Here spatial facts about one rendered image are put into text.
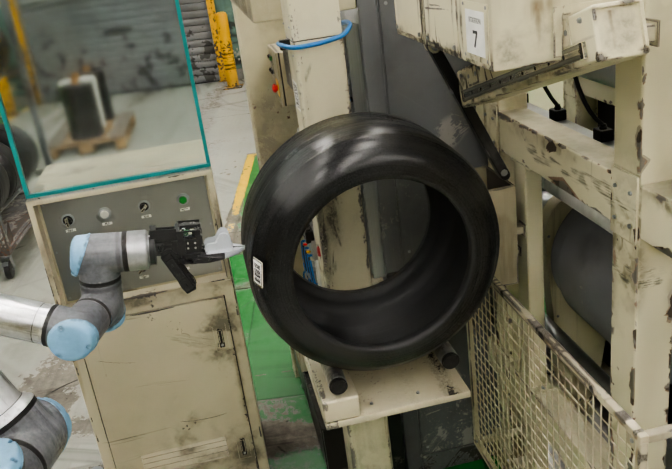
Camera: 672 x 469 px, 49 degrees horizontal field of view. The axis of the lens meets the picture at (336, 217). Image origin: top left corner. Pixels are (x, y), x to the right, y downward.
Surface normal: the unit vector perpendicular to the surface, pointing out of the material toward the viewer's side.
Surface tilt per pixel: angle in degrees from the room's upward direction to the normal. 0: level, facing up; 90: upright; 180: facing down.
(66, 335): 89
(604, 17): 72
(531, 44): 90
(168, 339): 90
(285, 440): 0
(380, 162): 79
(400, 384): 0
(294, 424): 0
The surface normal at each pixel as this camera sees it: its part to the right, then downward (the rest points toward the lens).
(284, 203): -0.45, -0.13
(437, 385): -0.12, -0.92
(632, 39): 0.15, 0.04
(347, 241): 0.20, 0.34
